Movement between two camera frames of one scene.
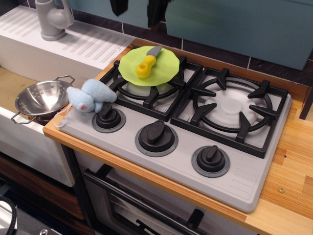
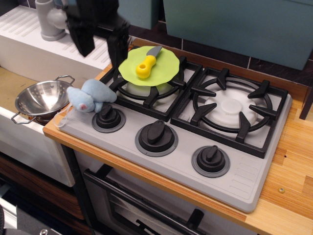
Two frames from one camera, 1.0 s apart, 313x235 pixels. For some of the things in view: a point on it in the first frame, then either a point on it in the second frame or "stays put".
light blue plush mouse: [91, 96] stays put
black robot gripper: [156, 10] -> [85, 18]
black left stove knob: [109, 120] stays put
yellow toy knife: [143, 69] stays put
